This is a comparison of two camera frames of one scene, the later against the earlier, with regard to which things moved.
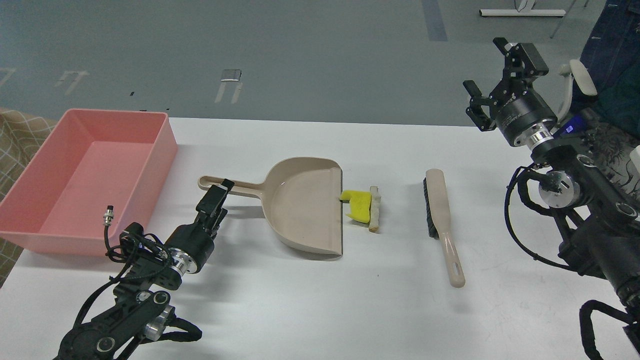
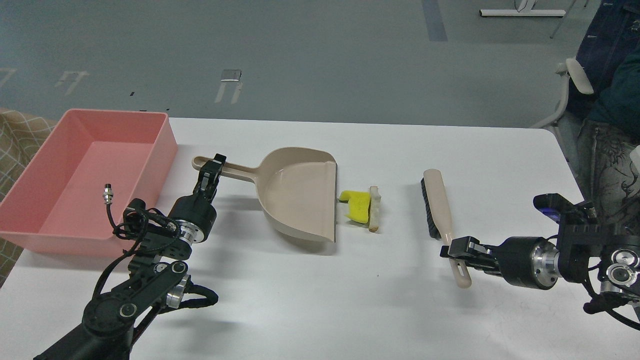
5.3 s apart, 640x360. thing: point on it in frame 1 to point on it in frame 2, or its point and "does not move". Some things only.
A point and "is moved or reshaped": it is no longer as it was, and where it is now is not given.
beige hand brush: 439,223 does not move
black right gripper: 522,116 to 529,261
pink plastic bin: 92,159 does not move
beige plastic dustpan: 302,199 is moved or reshaped
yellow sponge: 359,202 does not move
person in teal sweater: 612,118 does not move
